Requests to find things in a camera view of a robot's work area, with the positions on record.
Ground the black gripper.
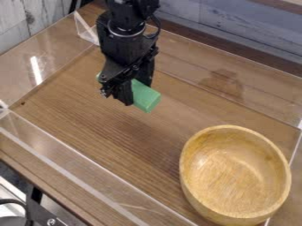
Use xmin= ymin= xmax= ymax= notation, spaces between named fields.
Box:
xmin=96 ymin=12 xmax=160 ymax=106

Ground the brown wooden bowl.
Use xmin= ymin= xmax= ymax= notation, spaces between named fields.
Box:
xmin=179 ymin=124 xmax=291 ymax=226

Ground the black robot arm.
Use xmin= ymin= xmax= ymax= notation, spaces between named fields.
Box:
xmin=96 ymin=0 xmax=160 ymax=106

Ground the green rectangular block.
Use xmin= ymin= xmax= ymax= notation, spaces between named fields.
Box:
xmin=96 ymin=72 xmax=161 ymax=113

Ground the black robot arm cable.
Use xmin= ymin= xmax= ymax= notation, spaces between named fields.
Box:
xmin=144 ymin=13 xmax=163 ymax=41

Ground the black cable on floor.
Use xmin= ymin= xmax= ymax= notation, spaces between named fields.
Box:
xmin=0 ymin=199 xmax=33 ymax=226

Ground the clear acrylic enclosure wall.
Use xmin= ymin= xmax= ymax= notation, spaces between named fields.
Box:
xmin=0 ymin=11 xmax=302 ymax=226

